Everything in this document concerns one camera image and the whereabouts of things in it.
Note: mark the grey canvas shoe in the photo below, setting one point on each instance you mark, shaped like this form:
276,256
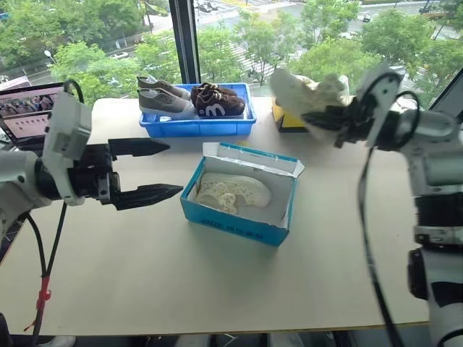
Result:
162,86
166,103

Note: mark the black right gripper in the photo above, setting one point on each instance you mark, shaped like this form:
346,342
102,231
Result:
360,121

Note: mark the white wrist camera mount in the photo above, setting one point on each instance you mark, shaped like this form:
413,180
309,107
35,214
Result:
67,126
390,88

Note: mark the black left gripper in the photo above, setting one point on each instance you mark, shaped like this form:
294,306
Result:
94,173

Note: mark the dark slanted window frame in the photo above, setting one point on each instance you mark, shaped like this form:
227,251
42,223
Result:
450,94

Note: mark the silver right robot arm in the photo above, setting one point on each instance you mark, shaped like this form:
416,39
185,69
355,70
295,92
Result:
437,170

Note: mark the dark rounded shape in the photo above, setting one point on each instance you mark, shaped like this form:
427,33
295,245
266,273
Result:
4,330

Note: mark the white paper label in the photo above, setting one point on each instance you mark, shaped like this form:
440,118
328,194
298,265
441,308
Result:
162,118

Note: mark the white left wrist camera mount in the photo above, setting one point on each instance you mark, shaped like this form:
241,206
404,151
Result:
67,126

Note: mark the open laptop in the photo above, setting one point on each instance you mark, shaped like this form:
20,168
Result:
25,112

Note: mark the cream knit shoe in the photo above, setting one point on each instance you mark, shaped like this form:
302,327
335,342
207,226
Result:
238,189
300,90

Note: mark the black window frame post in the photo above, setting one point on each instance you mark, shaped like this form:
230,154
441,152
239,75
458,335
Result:
184,39

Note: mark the yellow and black box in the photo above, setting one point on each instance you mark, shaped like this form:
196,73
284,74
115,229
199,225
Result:
285,121

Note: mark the blue plastic tray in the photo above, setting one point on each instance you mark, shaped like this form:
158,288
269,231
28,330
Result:
199,128

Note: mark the brown suede shoe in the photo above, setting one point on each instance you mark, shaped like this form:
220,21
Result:
213,88
220,106

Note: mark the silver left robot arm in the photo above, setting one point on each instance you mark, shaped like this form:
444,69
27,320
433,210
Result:
16,170

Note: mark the blue cardboard shoebox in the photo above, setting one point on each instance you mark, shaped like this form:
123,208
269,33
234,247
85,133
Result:
231,227

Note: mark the white rounded object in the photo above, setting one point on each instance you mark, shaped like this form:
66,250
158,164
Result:
61,341

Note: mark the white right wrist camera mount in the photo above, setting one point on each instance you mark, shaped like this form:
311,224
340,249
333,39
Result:
390,88

